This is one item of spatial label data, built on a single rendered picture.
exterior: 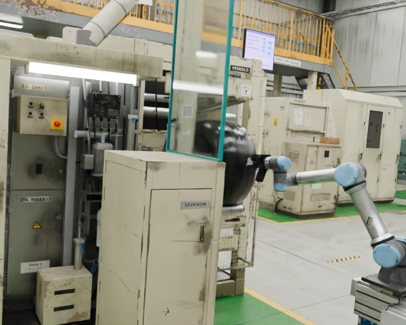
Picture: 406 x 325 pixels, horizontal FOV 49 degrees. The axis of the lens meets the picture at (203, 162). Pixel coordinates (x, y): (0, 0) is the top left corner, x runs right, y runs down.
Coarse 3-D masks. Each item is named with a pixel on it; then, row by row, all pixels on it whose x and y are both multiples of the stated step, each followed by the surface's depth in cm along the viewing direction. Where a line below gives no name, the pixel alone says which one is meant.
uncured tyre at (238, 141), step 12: (228, 132) 276; (240, 132) 282; (228, 144) 270; (240, 144) 275; (252, 144) 280; (228, 156) 268; (240, 156) 272; (228, 168) 268; (240, 168) 272; (252, 168) 277; (228, 180) 270; (240, 180) 274; (252, 180) 279; (228, 192) 274; (240, 192) 279; (228, 204) 288
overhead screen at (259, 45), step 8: (248, 32) 653; (256, 32) 662; (248, 40) 655; (256, 40) 664; (264, 40) 673; (272, 40) 681; (248, 48) 657; (256, 48) 666; (264, 48) 674; (272, 48) 683; (248, 56) 658; (256, 56) 668; (264, 56) 676; (272, 56) 685; (264, 64) 678; (272, 64) 687
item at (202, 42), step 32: (192, 0) 229; (224, 0) 203; (192, 32) 228; (224, 32) 203; (192, 64) 228; (224, 64) 202; (192, 96) 227; (224, 96) 201; (192, 128) 227; (224, 128) 203
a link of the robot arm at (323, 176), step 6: (294, 174) 254; (300, 174) 251; (306, 174) 248; (312, 174) 246; (318, 174) 244; (324, 174) 241; (330, 174) 239; (366, 174) 226; (294, 180) 252; (300, 180) 250; (306, 180) 248; (312, 180) 246; (318, 180) 244; (324, 180) 242; (330, 180) 240
